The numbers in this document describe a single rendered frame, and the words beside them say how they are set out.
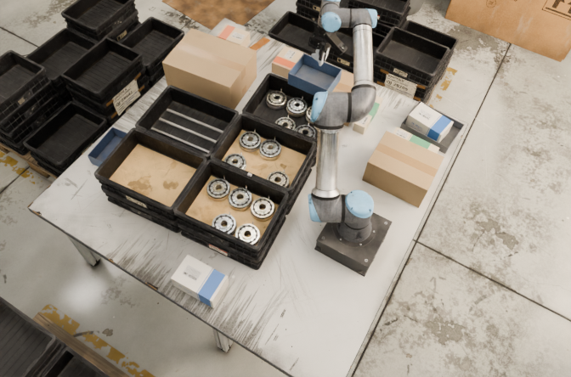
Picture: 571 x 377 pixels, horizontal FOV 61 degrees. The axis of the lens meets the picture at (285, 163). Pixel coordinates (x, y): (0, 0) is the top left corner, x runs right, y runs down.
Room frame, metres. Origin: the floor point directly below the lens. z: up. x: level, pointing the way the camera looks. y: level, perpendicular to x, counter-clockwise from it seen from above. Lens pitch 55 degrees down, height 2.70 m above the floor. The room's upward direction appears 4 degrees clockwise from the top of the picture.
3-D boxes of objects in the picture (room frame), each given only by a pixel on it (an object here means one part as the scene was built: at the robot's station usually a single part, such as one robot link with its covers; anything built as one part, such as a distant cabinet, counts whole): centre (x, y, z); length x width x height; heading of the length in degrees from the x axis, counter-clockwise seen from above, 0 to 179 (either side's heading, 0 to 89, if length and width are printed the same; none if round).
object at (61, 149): (1.73, 1.33, 0.26); 0.40 x 0.30 x 0.23; 153
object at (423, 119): (1.66, -0.74, 0.75); 0.20 x 0.12 x 0.09; 52
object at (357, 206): (0.99, -0.31, 0.97); 0.13 x 0.12 x 0.14; 92
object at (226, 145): (1.28, 0.10, 0.87); 0.40 x 0.30 x 0.11; 68
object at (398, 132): (1.53, -0.65, 0.73); 0.24 x 0.06 x 0.06; 60
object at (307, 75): (1.60, -0.11, 1.10); 0.20 x 0.15 x 0.07; 63
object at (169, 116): (1.43, 0.47, 0.87); 0.40 x 0.30 x 0.11; 68
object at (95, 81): (2.09, 1.15, 0.37); 0.40 x 0.30 x 0.45; 153
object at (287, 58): (2.05, 0.03, 0.74); 0.16 x 0.12 x 0.07; 156
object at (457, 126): (1.66, -0.76, 0.73); 0.27 x 0.20 x 0.05; 57
